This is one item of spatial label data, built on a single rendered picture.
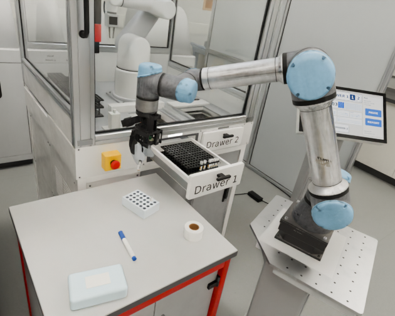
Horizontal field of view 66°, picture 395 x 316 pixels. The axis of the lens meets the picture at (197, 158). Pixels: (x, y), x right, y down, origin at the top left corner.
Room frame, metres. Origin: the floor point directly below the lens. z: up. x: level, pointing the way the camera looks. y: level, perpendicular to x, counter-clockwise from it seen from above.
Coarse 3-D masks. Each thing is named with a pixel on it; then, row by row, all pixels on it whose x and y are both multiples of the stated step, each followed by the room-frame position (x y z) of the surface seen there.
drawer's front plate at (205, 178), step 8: (216, 168) 1.11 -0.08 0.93; (224, 168) 1.12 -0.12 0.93; (232, 168) 1.15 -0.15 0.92; (240, 168) 1.18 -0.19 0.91; (192, 176) 1.01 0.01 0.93; (200, 176) 1.03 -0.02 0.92; (208, 176) 1.06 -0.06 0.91; (216, 176) 1.09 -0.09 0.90; (232, 176) 1.16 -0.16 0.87; (240, 176) 1.19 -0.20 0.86; (192, 184) 1.01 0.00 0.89; (200, 184) 1.04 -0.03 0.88; (208, 184) 1.07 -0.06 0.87; (224, 184) 1.13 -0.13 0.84; (232, 184) 1.16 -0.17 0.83; (192, 192) 1.02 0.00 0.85; (200, 192) 1.05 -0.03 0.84; (208, 192) 1.08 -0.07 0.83
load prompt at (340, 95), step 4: (340, 92) 1.83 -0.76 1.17; (344, 92) 1.83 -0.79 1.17; (340, 96) 1.81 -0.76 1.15; (344, 96) 1.81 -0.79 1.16; (348, 96) 1.82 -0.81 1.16; (352, 96) 1.82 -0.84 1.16; (356, 96) 1.83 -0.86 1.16; (360, 96) 1.83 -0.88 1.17; (348, 100) 1.80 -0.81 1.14; (352, 100) 1.81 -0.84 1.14; (356, 100) 1.81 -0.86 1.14; (360, 100) 1.81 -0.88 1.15
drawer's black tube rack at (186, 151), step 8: (176, 144) 1.33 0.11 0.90; (184, 144) 1.35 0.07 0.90; (192, 144) 1.36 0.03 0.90; (168, 152) 1.23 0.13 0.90; (176, 152) 1.25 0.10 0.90; (184, 152) 1.26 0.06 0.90; (192, 152) 1.27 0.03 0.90; (200, 152) 1.29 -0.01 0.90; (176, 160) 1.18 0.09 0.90; (184, 160) 1.19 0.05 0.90; (192, 160) 1.20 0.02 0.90; (200, 160) 1.21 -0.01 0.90; (208, 160) 1.22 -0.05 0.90; (184, 168) 1.17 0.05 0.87; (208, 168) 1.20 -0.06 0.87
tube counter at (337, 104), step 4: (332, 104) 1.77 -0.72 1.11; (336, 104) 1.77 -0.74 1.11; (340, 104) 1.78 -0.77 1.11; (344, 104) 1.78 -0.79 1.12; (348, 104) 1.79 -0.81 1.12; (352, 104) 1.79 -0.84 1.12; (356, 104) 1.79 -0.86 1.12; (360, 104) 1.80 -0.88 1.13; (344, 108) 1.76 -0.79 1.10; (348, 108) 1.77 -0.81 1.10; (352, 108) 1.77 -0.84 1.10; (356, 108) 1.78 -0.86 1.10; (360, 108) 1.78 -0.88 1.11
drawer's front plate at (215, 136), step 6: (204, 132) 1.47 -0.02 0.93; (210, 132) 1.48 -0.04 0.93; (216, 132) 1.51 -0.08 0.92; (222, 132) 1.54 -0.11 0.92; (228, 132) 1.57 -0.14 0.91; (234, 132) 1.60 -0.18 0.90; (240, 132) 1.63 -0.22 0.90; (204, 138) 1.46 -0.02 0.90; (210, 138) 1.48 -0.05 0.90; (216, 138) 1.51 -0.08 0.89; (222, 138) 1.54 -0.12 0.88; (228, 138) 1.57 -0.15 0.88; (234, 138) 1.61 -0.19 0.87; (240, 138) 1.64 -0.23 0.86; (204, 144) 1.46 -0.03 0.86; (210, 144) 1.49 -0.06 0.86; (216, 144) 1.52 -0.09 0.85; (222, 144) 1.55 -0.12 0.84; (228, 144) 1.58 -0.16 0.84; (234, 144) 1.61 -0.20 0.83
